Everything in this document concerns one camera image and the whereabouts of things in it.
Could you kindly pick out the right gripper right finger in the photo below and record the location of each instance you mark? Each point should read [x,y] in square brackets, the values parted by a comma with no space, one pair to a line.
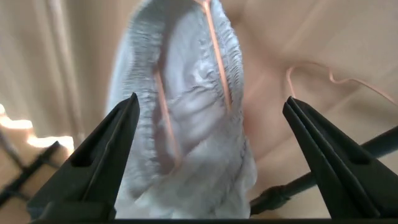
[345,174]

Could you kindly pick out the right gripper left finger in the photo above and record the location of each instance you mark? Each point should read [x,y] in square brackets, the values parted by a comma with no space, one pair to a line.
[93,174]

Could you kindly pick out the black clothes rack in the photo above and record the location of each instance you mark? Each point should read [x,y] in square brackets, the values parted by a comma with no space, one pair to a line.
[289,191]

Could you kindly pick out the pink clothes hanger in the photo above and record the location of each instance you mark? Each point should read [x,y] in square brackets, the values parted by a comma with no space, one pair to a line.
[217,53]
[339,80]

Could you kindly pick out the pale grey shorts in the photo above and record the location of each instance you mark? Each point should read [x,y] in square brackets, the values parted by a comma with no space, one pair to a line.
[192,124]

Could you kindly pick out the beige curtain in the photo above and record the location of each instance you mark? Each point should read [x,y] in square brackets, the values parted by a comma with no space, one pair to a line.
[46,62]

